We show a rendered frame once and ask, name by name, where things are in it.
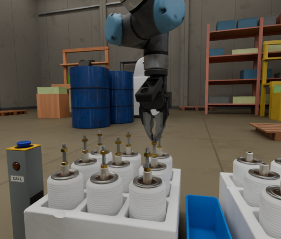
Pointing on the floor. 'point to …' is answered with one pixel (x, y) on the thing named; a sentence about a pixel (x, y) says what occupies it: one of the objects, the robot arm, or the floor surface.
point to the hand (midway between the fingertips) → (153, 137)
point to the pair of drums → (101, 96)
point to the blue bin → (205, 218)
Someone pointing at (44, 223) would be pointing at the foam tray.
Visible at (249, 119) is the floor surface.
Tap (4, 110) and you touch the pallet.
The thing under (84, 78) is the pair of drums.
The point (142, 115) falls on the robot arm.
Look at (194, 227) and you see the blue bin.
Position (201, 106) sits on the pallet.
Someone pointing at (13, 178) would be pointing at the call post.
